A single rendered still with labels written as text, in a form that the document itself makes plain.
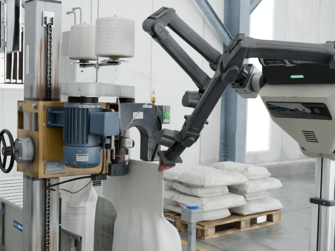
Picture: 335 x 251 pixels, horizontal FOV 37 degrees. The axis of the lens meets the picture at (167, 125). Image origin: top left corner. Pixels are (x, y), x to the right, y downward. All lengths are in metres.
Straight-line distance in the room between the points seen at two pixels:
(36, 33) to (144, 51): 5.18
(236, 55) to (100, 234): 1.87
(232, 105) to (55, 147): 6.25
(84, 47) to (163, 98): 5.24
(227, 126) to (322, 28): 3.19
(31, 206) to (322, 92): 1.26
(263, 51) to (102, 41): 0.68
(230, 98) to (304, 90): 6.21
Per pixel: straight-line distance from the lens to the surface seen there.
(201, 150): 7.98
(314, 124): 2.07
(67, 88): 1.93
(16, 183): 5.01
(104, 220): 3.17
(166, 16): 1.96
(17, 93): 4.94
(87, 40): 2.25
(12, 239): 3.11
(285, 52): 1.71
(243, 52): 1.66
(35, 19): 2.13
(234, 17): 8.28
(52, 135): 2.09
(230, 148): 8.22
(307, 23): 9.97
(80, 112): 1.92
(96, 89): 1.92
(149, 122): 2.32
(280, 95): 2.07
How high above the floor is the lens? 1.36
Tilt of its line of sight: 3 degrees down
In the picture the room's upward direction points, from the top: 1 degrees clockwise
